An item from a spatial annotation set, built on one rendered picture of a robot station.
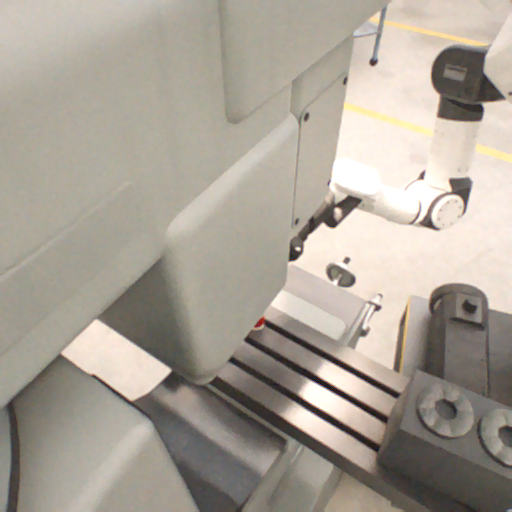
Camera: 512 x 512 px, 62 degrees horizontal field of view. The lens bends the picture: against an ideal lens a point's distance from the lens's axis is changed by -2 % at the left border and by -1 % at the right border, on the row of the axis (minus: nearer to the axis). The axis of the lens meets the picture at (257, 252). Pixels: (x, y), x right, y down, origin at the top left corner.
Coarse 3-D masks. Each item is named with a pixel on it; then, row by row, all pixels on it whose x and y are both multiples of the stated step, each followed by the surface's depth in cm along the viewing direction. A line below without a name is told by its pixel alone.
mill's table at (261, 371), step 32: (288, 320) 105; (256, 352) 100; (288, 352) 100; (320, 352) 102; (352, 352) 100; (224, 384) 97; (256, 384) 94; (288, 384) 94; (320, 384) 97; (352, 384) 94; (384, 384) 95; (288, 416) 90; (320, 416) 92; (352, 416) 90; (384, 416) 91; (320, 448) 89; (352, 448) 86; (384, 480) 82
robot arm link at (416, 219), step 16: (384, 192) 89; (400, 192) 91; (416, 192) 96; (432, 192) 93; (448, 192) 91; (384, 208) 90; (400, 208) 91; (416, 208) 92; (432, 208) 91; (416, 224) 95; (432, 224) 92
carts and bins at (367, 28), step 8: (384, 8) 351; (384, 16) 356; (368, 24) 375; (360, 32) 363; (368, 32) 363; (376, 32) 364; (376, 40) 372; (376, 48) 376; (376, 56) 382; (376, 64) 388
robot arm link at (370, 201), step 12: (336, 168) 81; (348, 168) 82; (360, 168) 84; (336, 180) 81; (348, 180) 82; (360, 180) 83; (372, 180) 85; (348, 192) 83; (360, 192) 83; (372, 192) 84; (360, 204) 90; (372, 204) 87
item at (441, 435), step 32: (416, 384) 75; (448, 384) 75; (416, 416) 71; (448, 416) 71; (480, 416) 71; (384, 448) 78; (416, 448) 72; (448, 448) 68; (480, 448) 68; (416, 480) 81; (448, 480) 75; (480, 480) 69
